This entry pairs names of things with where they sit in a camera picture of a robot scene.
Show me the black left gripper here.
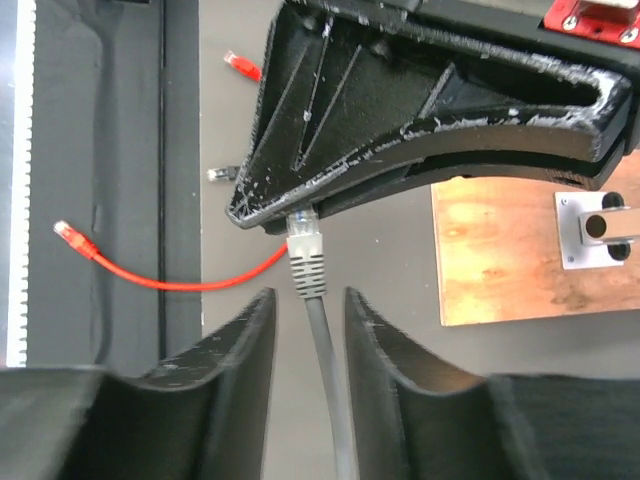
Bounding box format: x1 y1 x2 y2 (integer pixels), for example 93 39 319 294
227 1 639 230

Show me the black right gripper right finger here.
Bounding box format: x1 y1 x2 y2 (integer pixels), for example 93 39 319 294
344 288 639 479

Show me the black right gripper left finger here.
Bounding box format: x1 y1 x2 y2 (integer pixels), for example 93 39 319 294
1 288 277 479

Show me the grey ethernet cable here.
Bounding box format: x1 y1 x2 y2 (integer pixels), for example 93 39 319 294
284 202 361 480

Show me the black ethernet cable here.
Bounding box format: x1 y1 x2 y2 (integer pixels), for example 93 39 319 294
206 164 241 184

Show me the wooden board stand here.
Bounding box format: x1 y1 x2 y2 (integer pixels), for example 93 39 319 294
432 178 639 327

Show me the teal network switch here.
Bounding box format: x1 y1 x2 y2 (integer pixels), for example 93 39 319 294
554 191 639 270

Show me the red ethernet cable on table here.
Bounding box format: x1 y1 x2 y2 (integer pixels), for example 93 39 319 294
52 48 290 294

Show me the slotted cable duct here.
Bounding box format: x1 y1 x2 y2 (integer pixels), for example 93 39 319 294
1 1 37 368

